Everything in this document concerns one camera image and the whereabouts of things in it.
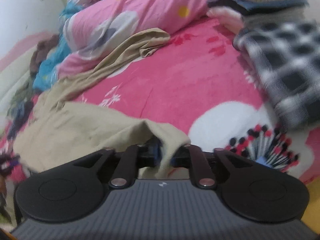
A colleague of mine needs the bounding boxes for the beige khaki trousers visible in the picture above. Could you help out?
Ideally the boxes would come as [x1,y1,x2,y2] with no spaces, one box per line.
[13,28,190,179]

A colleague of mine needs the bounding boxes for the dark blue crumpled clothes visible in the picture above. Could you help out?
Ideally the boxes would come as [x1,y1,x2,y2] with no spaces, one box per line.
[7,81,34,140]

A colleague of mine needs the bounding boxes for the pink floral bed sheet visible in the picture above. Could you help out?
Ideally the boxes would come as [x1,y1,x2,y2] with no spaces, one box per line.
[74,18,319,183]

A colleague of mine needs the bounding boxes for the pink white headboard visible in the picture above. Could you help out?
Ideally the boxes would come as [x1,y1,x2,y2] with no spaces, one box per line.
[0,31,52,114]

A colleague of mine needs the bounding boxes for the black white checkered garment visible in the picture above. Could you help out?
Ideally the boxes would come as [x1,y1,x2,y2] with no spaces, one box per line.
[233,21,319,130]

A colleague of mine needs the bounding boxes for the maroon garment by headboard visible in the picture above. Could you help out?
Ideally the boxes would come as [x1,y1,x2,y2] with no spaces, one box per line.
[29,34,60,77]

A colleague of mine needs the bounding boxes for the pink white folded garment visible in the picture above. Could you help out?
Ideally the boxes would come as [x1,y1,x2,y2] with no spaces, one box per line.
[207,7,244,34]

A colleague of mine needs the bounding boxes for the pink and blue quilt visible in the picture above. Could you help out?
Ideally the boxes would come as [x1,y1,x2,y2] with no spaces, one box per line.
[33,0,207,92]

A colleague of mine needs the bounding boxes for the dark blue folded garment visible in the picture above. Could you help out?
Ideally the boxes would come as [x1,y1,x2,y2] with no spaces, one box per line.
[207,0,309,16]

